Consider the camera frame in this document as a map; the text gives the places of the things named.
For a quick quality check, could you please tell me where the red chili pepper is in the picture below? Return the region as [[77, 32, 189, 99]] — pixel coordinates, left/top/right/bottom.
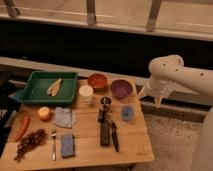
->
[[14, 116, 30, 142]]

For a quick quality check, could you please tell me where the red bowl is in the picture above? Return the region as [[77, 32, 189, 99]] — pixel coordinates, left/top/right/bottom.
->
[[87, 73, 107, 90]]

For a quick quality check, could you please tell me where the yellow apple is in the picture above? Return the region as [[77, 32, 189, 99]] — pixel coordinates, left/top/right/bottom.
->
[[38, 106, 51, 121]]

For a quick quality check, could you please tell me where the bunch of dark grapes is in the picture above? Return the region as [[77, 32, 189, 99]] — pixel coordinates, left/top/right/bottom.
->
[[14, 129, 46, 162]]

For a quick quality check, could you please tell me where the purple bowl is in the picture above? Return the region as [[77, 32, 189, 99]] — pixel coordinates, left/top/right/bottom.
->
[[110, 79, 133, 99]]

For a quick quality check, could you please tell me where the blue cup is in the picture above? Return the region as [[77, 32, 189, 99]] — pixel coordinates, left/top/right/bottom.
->
[[121, 105, 134, 121]]

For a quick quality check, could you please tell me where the white cup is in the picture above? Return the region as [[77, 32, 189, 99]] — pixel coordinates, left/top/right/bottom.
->
[[79, 85, 93, 103]]

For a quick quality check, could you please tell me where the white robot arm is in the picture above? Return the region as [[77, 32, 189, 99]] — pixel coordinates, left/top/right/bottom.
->
[[137, 55, 213, 171]]

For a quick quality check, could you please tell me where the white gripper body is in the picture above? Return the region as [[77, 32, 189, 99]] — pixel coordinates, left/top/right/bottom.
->
[[144, 77, 169, 97]]

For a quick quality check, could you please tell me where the yellow banana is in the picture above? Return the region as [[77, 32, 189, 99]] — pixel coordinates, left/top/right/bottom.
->
[[47, 78, 62, 96]]

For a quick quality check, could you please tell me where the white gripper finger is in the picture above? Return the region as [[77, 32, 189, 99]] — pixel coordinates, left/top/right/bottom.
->
[[154, 96, 163, 108], [137, 87, 147, 99]]

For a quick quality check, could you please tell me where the blue sponge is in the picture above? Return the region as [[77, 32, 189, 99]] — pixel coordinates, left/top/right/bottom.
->
[[61, 134, 75, 158]]

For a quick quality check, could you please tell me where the black ice cream scoop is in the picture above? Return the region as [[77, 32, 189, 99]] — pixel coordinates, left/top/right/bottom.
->
[[98, 96, 111, 122]]

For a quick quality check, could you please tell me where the green plastic tray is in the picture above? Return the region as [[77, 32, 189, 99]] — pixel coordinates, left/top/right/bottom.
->
[[21, 71, 78, 105]]

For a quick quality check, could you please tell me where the grey blue cloth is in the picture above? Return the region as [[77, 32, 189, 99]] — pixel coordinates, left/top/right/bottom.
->
[[54, 107, 76, 129]]

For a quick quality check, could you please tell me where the silver fork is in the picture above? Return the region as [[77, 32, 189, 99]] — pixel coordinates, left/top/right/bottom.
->
[[51, 129, 57, 161]]

